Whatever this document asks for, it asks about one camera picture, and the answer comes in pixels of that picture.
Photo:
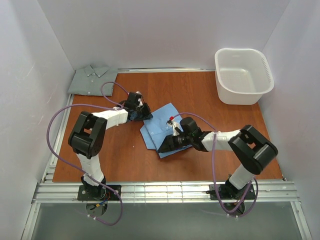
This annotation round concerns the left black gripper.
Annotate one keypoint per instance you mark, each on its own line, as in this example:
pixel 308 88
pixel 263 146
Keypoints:
pixel 141 112

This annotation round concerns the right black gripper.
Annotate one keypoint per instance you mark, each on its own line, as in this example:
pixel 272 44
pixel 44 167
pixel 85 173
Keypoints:
pixel 172 142

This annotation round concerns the light blue long sleeve shirt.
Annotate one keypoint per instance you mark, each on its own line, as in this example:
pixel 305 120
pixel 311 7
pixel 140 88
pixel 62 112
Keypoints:
pixel 156 129

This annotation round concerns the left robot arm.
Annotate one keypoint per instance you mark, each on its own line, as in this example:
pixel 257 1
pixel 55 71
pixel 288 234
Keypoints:
pixel 87 137

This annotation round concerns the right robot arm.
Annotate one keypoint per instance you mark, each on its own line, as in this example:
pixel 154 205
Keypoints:
pixel 253 150

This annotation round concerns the folded grey shirt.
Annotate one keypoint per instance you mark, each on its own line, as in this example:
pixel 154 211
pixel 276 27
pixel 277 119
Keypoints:
pixel 87 81

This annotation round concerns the white plastic basket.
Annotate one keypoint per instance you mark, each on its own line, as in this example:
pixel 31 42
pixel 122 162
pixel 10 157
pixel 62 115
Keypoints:
pixel 242 75

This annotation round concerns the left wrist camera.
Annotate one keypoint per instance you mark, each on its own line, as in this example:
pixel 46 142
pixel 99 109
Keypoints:
pixel 139 99

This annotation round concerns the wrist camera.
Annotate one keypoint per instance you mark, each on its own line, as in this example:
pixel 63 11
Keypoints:
pixel 175 126
pixel 139 99

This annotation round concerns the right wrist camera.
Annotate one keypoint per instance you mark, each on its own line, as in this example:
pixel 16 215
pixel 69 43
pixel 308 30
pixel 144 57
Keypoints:
pixel 175 126

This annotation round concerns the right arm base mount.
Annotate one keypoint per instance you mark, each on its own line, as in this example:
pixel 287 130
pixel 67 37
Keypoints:
pixel 231 193

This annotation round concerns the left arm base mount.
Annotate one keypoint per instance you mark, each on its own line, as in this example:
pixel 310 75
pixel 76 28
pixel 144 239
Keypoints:
pixel 95 193

